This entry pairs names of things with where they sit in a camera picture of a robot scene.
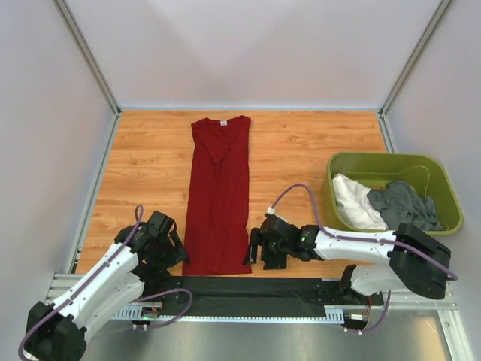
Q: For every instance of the aluminium mounting rail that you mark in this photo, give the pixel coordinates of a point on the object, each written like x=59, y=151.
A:
x=399, y=300

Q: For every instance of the aluminium frame post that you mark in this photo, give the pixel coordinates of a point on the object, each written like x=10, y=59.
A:
x=428, y=33
x=74, y=30

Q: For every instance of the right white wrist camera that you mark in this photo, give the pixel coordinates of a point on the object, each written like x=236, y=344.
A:
x=271, y=214

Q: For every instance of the black cloth strip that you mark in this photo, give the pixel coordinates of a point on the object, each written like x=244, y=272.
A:
x=225, y=296

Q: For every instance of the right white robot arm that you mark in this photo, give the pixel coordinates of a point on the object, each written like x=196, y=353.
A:
x=404, y=259

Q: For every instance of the red t-shirt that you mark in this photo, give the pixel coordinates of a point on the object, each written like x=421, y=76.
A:
x=216, y=236

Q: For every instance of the green plastic bin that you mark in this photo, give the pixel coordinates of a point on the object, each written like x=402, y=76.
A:
x=375, y=170

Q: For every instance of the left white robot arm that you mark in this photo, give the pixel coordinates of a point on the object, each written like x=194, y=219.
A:
x=134, y=269

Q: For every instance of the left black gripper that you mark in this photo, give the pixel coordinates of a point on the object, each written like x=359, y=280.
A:
x=177, y=253

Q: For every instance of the left aluminium frame post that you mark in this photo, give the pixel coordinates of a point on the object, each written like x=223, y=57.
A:
x=74, y=30

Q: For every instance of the white t-shirt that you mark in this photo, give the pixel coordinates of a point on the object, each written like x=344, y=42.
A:
x=353, y=204

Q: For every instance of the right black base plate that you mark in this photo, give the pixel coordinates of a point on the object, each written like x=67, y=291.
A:
x=332, y=293

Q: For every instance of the grey t-shirt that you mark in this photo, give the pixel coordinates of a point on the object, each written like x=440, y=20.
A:
x=399, y=203

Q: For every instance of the slotted cable duct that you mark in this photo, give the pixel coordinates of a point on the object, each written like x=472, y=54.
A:
x=136, y=313

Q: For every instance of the right aluminium frame post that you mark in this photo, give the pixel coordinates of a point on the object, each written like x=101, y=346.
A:
x=428, y=33

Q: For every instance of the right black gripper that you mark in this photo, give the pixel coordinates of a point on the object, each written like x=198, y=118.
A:
x=270, y=263

